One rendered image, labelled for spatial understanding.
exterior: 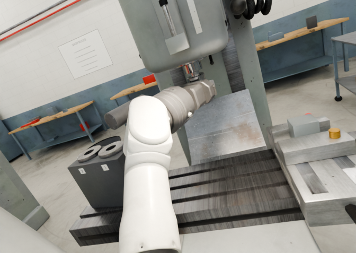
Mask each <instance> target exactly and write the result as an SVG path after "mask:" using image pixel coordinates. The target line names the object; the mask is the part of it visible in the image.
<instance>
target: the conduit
mask: <svg viewBox="0 0 356 253"><path fill-rule="evenodd" d="M246 4H247V9H245V11H244V12H243V13H242V14H240V15H234V18H235V19H240V18H241V16H242V15H243V17H244V18H246V19H247V20H251V19H252V18H253V17H254V14H258V13H259V12H261V13H262V14H263V15H268V14H269V13H270V11H271V6H272V0H265V2H264V0H257V1H256V5H255V0H246Z"/></svg>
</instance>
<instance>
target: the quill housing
mask: <svg viewBox="0 0 356 253"><path fill-rule="evenodd" d="M118 1H119V4H120V6H121V9H122V11H123V14H124V16H125V19H126V22H127V24H128V27H129V29H130V32H131V34H132V37H133V39H134V41H135V44H136V46H137V49H138V51H139V57H140V58H141V59H142V61H143V64H144V66H145V68H146V70H148V71H149V72H151V73H160V72H163V71H166V70H168V69H171V68H175V67H177V66H180V65H183V64H186V63H189V62H192V61H194V60H197V59H200V58H203V57H206V56H209V55H212V54H214V53H217V52H220V51H221V50H223V49H224V48H225V47H226V45H227V43H228V32H227V28H226V26H227V21H226V20H225V19H224V15H223V11H222V8H221V4H220V0H176V1H177V5H178V7H179V10H180V14H181V17H182V20H183V24H184V27H185V30H186V33H187V36H188V39H189V43H190V48H189V49H186V50H183V51H181V52H178V53H176V54H172V55H170V53H169V50H168V47H167V45H166V42H165V37H164V35H163V32H162V28H161V25H160V23H159V20H158V17H157V14H156V12H155V9H154V6H153V3H152V0H118Z"/></svg>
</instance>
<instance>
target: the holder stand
mask: <svg viewBox="0 0 356 253"><path fill-rule="evenodd" d="M123 143H124V142H123V141H117V142H114V143H111V144H109V145H107V146H100V145H97V146H94V147H91V148H89V149H87V150H85V151H84V152H82V153H81V154H80V155H79V156H78V157H77V158H76V159H77V160H76V161H75V162H73V163H72V164H71V165H70V166H69V167H68V168H67V169H68V170H69V172H70V173H71V175H72V176H73V178H74V179H75V181H76V183H77V184H78V186H79V188H80V189H81V191H82V192H83V194H84V196H85V197H86V199H87V200H88V202H89V204H90V205H91V207H92V208H102V207H120V206H123V195H124V164H125V160H126V156H125V154H124V152H123Z"/></svg>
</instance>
